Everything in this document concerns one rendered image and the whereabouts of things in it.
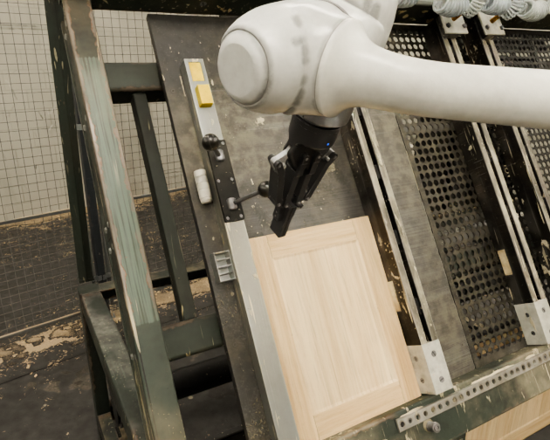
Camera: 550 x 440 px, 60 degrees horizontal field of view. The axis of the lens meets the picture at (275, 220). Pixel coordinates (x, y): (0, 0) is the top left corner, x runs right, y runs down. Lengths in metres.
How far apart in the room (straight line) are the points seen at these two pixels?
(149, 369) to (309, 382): 0.38
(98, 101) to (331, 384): 0.83
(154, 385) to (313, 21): 0.75
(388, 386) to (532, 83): 0.92
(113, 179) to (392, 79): 0.72
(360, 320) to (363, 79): 0.86
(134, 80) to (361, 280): 0.76
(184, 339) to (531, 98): 0.85
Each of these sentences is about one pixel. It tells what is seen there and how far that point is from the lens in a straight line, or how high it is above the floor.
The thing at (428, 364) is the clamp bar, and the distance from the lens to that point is 1.31.
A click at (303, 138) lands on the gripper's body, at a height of 1.60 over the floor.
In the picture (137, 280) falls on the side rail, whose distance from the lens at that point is 1.02.
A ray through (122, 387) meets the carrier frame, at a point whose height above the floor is 0.79.
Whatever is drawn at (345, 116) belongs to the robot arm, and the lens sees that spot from 0.70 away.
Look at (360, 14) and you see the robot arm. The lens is 0.62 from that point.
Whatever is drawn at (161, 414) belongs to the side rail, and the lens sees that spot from 1.03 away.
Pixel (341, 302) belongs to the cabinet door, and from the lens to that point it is 1.23.
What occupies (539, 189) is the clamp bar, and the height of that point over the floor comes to 1.30.
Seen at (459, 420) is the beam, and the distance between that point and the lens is 1.41.
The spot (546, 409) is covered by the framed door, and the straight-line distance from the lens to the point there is 2.40.
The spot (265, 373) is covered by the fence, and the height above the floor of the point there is 1.06.
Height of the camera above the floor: 1.71
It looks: 19 degrees down
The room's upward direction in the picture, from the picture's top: straight up
